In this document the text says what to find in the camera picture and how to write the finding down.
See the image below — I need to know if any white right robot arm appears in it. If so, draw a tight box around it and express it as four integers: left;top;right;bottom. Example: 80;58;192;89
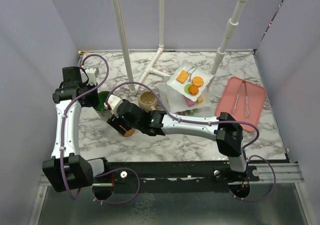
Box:
105;95;248;181

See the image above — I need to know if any beige ceramic mug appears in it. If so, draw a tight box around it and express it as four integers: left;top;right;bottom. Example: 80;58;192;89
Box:
138;91;158;112

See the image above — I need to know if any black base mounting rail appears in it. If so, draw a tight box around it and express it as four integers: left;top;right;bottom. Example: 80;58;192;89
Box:
50;159;261;194

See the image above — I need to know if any yellow sponge cake square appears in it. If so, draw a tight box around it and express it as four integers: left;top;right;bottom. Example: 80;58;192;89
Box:
196;95;204;104

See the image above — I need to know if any wooden coaster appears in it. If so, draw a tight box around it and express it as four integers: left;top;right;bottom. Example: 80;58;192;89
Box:
119;126;136;137

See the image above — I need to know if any orange sandwich biscuit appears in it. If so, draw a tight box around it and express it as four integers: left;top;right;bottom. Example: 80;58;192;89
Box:
192;76;204;87

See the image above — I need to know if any left white pvc pole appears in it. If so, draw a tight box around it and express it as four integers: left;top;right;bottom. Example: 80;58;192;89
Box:
111;0;134;82

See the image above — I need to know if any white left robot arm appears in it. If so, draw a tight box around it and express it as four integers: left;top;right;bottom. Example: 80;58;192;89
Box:
42;66;111;193

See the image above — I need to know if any green interior mug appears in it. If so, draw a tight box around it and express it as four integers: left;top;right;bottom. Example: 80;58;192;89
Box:
93;91;110;112

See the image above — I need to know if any pink serving tray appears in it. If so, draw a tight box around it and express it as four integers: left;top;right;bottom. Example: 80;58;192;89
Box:
215;76;267;126

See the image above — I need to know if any yellow rectangular biscuit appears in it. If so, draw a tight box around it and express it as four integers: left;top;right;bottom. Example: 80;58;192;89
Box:
176;70;190;84

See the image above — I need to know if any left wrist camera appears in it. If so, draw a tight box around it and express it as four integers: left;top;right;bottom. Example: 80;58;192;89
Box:
80;67;100;86

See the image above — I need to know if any green round biscuit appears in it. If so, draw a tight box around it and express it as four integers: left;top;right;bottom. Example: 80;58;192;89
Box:
184;83;193;94

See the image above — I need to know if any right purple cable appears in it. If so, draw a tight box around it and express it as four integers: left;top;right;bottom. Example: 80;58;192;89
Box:
104;81;277;203

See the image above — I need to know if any orange chip cookie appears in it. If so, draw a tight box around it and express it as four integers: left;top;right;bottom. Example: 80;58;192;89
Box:
188;85;199;96

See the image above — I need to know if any pink cake slice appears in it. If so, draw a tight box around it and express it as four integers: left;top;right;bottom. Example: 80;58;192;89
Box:
183;96;196;107

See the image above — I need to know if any three tier white stand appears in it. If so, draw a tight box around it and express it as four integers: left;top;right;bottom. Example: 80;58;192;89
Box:
163;60;213;113

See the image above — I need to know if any middle white pvc pole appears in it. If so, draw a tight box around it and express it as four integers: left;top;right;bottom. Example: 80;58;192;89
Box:
137;0;167;83

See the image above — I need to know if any green swiss roll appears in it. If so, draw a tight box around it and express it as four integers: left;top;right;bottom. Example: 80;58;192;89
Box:
187;109;198;115

